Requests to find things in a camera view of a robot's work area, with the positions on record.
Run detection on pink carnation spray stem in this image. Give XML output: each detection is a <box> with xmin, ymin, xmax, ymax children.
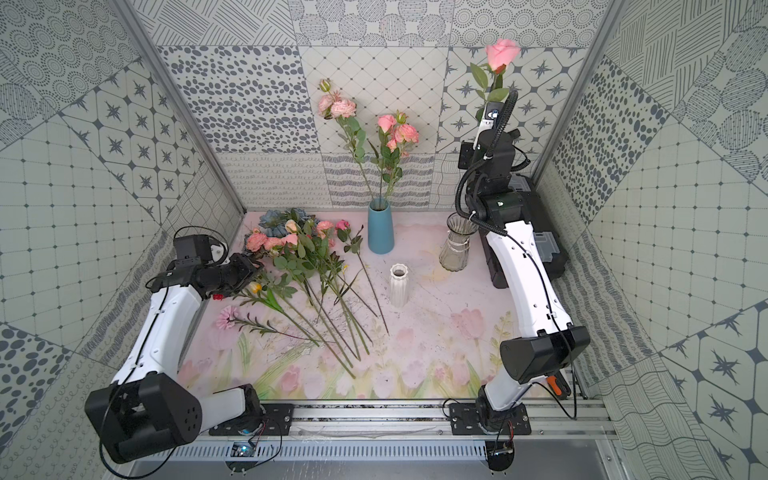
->
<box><xmin>317</xmin><ymin>78</ymin><xmax>374</xmax><ymax>198</ymax></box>

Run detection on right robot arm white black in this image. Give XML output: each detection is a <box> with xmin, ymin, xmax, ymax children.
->
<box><xmin>455</xmin><ymin>93</ymin><xmax>591</xmax><ymax>433</ymax></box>

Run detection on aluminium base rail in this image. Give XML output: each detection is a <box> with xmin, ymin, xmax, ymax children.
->
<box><xmin>155</xmin><ymin>397</ymin><xmax>619</xmax><ymax>442</ymax></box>

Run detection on pink rose single stem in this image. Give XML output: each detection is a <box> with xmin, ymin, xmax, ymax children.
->
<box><xmin>371</xmin><ymin>114</ymin><xmax>397</xmax><ymax>200</ymax></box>

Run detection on magenta rosebud stem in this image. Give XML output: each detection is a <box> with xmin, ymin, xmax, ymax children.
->
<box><xmin>335</xmin><ymin>220</ymin><xmax>389</xmax><ymax>334</ymax></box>

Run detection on blue grey rose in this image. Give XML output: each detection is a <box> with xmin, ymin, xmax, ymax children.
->
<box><xmin>259</xmin><ymin>208</ymin><xmax>314</xmax><ymax>238</ymax></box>

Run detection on tall blue ceramic vase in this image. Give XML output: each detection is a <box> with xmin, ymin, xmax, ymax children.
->
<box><xmin>368</xmin><ymin>197</ymin><xmax>395</xmax><ymax>255</ymax></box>

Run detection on black toolbox yellow label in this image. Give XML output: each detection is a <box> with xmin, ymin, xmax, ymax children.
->
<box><xmin>483</xmin><ymin>174</ymin><xmax>569</xmax><ymax>279</ymax></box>

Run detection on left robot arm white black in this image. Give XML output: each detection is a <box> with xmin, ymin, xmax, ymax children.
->
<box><xmin>85</xmin><ymin>235</ymin><xmax>264</xmax><ymax>464</ymax></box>

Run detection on red orange pliers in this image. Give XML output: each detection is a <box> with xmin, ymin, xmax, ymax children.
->
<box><xmin>546</xmin><ymin>371</ymin><xmax>572</xmax><ymax>400</ymax></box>

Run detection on small white ribbed vase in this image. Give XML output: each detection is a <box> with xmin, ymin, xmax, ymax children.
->
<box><xmin>389</xmin><ymin>263</ymin><xmax>409</xmax><ymax>308</ymax></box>

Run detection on clear glass vase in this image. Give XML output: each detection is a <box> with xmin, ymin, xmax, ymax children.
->
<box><xmin>439</xmin><ymin>212</ymin><xmax>479</xmax><ymax>272</ymax></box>

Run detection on pink flower bunch on table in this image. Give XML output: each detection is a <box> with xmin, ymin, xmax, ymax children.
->
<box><xmin>254</xmin><ymin>214</ymin><xmax>380</xmax><ymax>366</ymax></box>

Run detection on large pink peony spray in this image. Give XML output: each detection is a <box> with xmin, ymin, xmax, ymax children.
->
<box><xmin>244</xmin><ymin>230</ymin><xmax>298</xmax><ymax>256</ymax></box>

